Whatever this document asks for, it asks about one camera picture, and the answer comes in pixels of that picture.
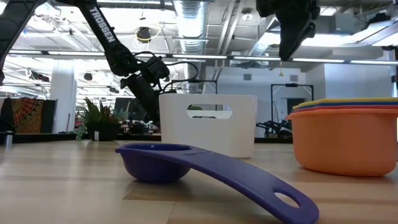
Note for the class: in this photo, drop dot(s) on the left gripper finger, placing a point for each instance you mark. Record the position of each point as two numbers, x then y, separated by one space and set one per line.
153 110

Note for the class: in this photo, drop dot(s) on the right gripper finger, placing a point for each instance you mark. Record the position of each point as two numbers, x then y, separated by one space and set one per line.
292 37

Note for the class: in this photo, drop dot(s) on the purple plastic measuring cup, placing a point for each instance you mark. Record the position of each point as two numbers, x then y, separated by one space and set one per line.
155 168

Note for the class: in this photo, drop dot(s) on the orange plastic measuring cup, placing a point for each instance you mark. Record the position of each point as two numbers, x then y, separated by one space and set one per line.
342 143

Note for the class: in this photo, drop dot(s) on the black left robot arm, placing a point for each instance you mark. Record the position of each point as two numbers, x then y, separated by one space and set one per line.
102 31

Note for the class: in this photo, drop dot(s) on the black background robot arm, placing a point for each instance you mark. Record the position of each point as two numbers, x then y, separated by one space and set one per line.
273 127

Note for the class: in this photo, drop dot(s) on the white plastic basket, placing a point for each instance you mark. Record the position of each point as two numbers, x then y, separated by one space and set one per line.
214 137

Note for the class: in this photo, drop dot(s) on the black computer monitor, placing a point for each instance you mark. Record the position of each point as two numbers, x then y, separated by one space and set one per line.
122 109

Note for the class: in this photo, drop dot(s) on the small green desk plant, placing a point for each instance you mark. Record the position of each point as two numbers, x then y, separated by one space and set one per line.
194 108

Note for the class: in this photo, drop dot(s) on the round ceiling sensor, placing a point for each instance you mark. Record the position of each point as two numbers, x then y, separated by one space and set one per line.
247 15

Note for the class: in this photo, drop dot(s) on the large potted green plant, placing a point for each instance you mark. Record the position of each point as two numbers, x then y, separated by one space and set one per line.
99 118

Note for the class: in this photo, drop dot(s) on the black round hanging lamp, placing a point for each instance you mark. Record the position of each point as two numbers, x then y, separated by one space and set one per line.
88 76

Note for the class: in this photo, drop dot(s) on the small silver cylinder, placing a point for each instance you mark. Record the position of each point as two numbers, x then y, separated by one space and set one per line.
8 139

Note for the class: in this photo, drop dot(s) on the slanted spiral silver duct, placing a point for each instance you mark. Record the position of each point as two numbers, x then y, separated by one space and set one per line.
267 37

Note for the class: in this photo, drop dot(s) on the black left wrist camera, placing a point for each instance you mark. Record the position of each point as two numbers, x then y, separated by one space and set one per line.
157 70

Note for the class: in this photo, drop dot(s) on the square wall vent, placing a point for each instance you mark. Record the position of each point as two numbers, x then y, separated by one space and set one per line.
293 78
247 77

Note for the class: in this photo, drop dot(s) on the black metal rig frame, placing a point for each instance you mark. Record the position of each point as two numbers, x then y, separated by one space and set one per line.
292 85
205 81

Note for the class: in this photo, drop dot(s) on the overhead light bar frame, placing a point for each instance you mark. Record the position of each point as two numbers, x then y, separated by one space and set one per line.
248 58

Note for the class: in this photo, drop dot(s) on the black ceiling-hung camera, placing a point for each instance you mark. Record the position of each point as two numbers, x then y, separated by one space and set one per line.
144 34

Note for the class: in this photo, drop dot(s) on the wide ribbed silver duct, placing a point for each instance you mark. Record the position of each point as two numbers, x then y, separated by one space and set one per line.
191 28

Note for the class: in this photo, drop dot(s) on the orange patterned wall hanging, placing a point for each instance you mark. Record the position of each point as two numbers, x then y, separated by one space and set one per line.
28 115

